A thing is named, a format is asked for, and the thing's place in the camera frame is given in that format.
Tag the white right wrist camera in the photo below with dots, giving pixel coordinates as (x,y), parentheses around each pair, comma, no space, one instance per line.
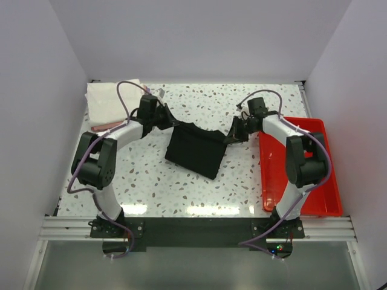
(244,114)

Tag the folded white t shirt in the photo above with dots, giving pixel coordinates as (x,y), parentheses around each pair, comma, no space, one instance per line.
(106,102)

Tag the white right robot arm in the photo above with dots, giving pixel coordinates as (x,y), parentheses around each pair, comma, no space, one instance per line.
(289,208)

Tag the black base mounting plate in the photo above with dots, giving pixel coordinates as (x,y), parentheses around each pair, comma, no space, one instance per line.
(137,234)

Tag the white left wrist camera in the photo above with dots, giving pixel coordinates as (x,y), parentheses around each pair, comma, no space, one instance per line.
(159,93)

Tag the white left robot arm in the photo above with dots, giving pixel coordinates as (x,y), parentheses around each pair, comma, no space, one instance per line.
(93,167)

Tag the black t shirt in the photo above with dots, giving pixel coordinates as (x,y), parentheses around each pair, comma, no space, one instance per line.
(196,149)

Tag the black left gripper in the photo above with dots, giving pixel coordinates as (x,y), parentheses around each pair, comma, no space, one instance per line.
(170,121)

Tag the red plastic tray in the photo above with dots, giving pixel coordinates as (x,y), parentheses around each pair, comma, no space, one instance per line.
(297,161)

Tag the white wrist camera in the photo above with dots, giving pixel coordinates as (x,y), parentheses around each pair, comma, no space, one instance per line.
(244,114)
(159,93)

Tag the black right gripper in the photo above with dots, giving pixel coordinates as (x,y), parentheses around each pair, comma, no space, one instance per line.
(234,135)

